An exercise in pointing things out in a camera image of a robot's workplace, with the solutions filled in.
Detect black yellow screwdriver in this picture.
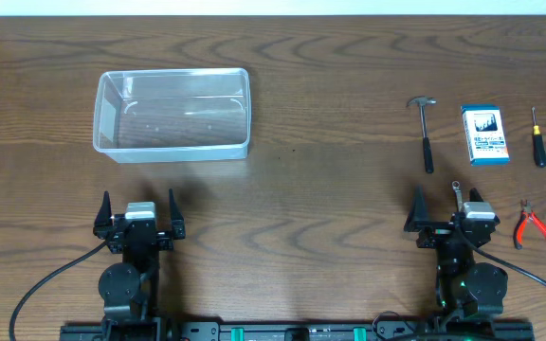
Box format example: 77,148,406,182
531,107,546,168

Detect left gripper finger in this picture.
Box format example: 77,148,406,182
169,188,185,232
94,191,113,228

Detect red-handled pliers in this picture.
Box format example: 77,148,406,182
513,199,546,251

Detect clear plastic storage container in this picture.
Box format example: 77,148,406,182
92,67,252,164

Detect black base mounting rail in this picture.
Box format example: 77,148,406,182
59,319,536,341

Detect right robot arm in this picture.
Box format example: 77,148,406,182
404,187,508,320

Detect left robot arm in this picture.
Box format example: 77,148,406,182
93,191,186,324

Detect silver combination wrench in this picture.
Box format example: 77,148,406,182
451,181,464,212

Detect small black-handled hammer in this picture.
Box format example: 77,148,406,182
407,96,437,173

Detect blue white screw box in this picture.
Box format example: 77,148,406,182
461,104,510,166

